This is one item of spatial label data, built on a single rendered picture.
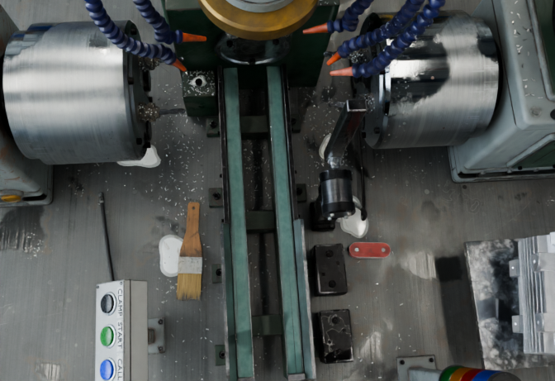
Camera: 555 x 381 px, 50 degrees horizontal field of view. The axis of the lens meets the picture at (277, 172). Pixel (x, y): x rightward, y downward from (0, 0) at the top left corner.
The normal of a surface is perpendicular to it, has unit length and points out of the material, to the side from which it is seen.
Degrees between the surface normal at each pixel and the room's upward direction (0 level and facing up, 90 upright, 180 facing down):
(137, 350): 50
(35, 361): 0
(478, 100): 43
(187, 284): 2
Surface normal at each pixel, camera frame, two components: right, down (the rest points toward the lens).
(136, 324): 0.80, -0.22
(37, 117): 0.09, 0.40
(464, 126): 0.08, 0.76
